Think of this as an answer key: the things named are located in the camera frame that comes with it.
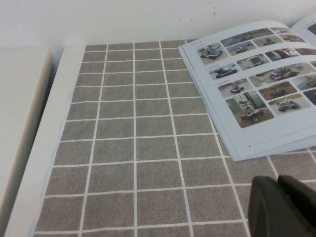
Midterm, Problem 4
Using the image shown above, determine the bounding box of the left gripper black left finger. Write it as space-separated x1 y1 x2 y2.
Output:
247 175 316 237

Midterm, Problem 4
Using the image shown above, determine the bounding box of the grey white checked tablecloth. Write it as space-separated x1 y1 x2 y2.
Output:
33 39 316 237

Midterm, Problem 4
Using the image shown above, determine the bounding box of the white product catalogue book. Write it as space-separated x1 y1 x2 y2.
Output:
177 13 316 162

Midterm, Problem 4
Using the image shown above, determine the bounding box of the cream white side cabinet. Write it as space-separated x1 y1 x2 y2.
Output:
0 47 54 223

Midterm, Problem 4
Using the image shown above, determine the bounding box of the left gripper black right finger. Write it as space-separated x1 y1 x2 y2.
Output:
277 174 316 211

